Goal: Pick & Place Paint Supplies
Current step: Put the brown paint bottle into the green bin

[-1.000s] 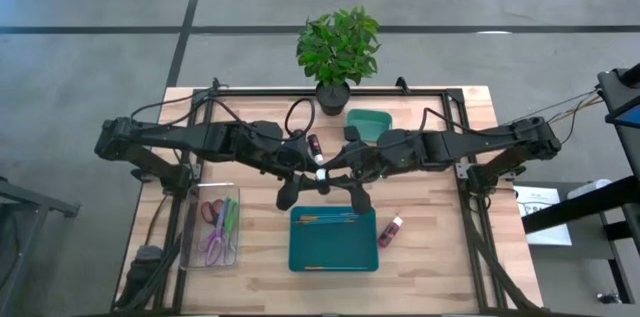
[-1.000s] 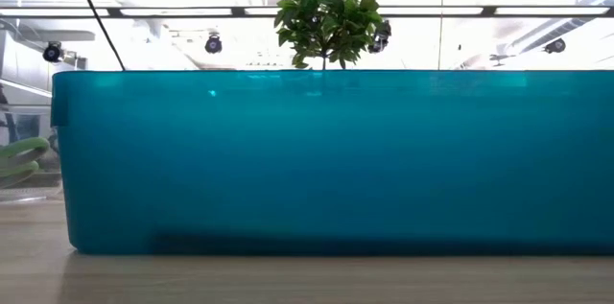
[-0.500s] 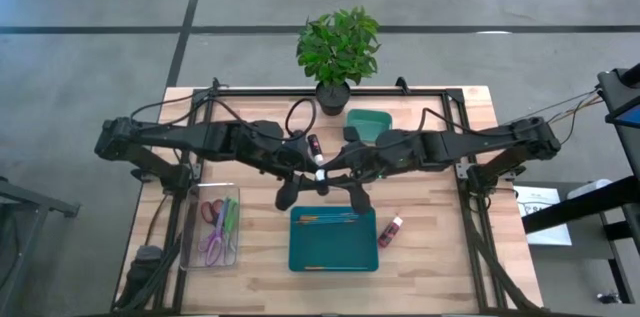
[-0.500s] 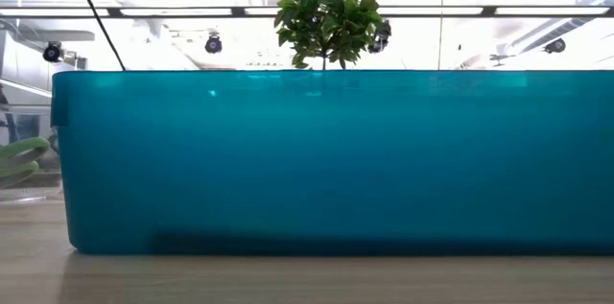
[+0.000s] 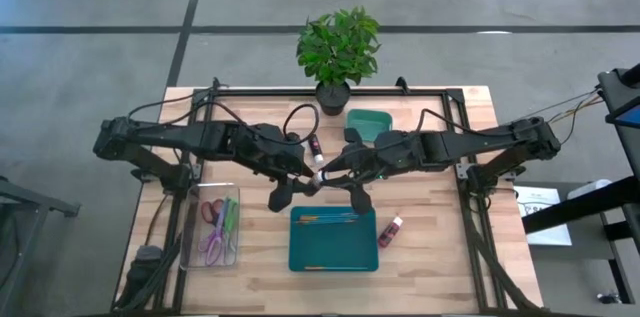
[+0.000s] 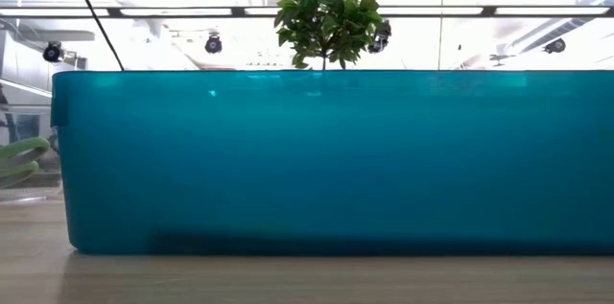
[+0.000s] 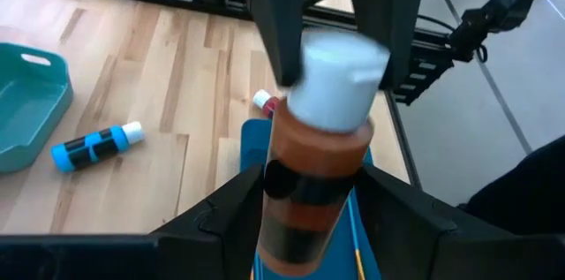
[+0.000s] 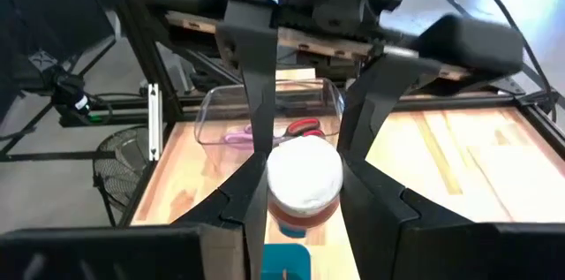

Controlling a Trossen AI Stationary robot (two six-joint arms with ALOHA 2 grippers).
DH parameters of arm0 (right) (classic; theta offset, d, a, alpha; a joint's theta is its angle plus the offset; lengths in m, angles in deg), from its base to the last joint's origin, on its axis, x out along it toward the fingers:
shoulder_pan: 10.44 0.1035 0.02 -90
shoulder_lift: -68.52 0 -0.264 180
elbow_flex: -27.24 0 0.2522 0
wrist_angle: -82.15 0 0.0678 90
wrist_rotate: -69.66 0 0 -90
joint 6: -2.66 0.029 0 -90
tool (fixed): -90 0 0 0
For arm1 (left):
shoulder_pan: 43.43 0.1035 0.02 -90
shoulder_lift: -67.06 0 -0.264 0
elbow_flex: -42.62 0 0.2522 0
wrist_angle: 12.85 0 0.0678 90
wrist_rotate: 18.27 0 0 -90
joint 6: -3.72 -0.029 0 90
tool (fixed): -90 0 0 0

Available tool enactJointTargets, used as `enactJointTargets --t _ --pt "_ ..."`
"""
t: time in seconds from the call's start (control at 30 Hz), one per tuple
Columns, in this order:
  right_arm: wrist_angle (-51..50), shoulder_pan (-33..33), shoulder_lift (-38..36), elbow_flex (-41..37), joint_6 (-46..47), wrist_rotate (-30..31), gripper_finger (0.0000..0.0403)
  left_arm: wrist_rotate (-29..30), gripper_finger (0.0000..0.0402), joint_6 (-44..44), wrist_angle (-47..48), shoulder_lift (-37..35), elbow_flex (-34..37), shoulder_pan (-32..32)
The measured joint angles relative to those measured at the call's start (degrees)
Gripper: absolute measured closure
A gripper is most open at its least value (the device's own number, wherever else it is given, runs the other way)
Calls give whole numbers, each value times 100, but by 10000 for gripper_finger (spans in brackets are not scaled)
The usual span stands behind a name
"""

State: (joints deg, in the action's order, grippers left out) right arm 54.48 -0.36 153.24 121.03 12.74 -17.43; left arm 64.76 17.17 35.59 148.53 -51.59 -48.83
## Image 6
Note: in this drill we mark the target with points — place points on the teal plastic tray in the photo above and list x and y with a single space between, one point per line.
336 165

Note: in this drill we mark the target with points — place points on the black ceiling spotlight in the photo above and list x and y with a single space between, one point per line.
53 52
555 45
381 35
213 44

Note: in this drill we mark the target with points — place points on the green leafy artificial plant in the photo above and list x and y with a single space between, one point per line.
326 21

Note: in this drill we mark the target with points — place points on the black ceiling light rail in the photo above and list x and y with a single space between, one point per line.
237 11

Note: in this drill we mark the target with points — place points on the grey ceiling duct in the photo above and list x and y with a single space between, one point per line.
566 26

